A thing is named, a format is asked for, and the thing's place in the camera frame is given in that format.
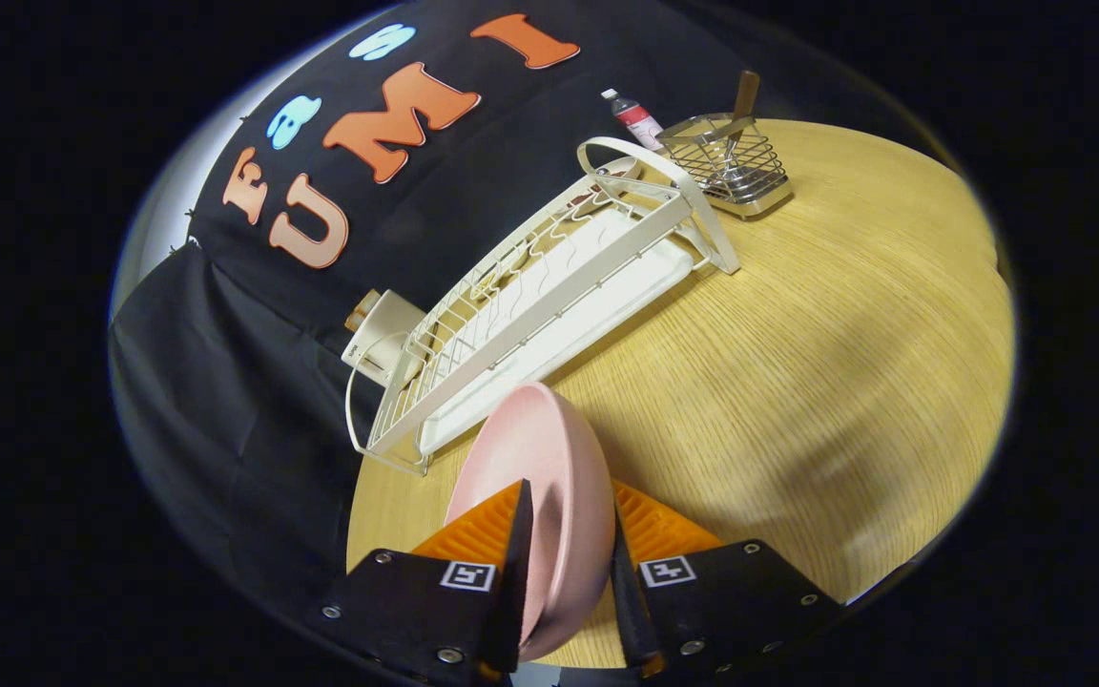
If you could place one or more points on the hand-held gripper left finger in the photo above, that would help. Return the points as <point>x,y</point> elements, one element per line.
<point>516,592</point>

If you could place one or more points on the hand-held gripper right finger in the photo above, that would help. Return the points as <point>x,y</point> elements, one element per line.
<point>628,611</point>

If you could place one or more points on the pink plate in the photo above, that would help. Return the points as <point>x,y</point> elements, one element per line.
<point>549,458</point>

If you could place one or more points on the white drip tray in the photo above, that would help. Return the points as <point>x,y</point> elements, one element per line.
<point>569,332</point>

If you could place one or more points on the white toaster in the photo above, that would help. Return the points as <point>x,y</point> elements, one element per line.
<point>387,329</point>

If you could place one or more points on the black backdrop cloth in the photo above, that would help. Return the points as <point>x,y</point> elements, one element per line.
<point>254,429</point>

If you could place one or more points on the toast slice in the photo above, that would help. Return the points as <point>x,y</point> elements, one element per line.
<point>356,320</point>

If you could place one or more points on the red label water bottle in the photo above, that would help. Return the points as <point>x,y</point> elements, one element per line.
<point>638,119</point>

